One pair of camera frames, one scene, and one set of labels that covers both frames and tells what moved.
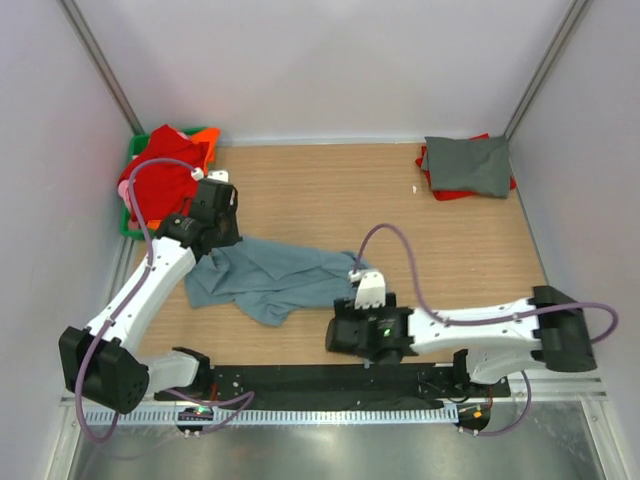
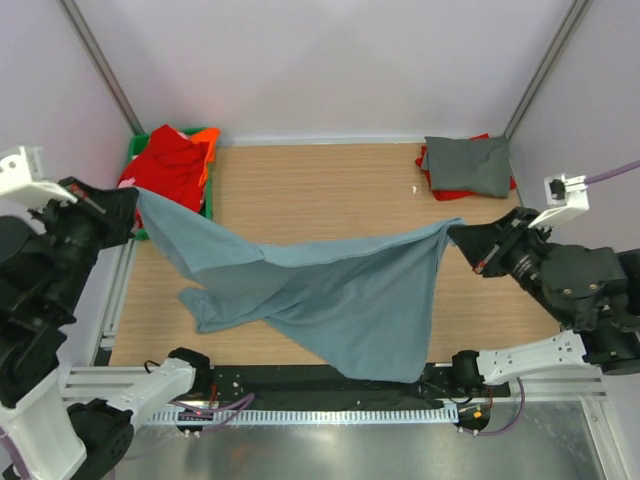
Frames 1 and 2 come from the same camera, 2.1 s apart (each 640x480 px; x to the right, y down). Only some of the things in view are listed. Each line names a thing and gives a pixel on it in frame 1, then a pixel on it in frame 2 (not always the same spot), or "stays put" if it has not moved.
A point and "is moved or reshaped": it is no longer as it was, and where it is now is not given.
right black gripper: (345, 310) → (484, 245)
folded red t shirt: (451, 194) stays put
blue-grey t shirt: (268, 280) is moved or reshaped
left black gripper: (232, 237) → (115, 206)
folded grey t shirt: (478, 165) stays put
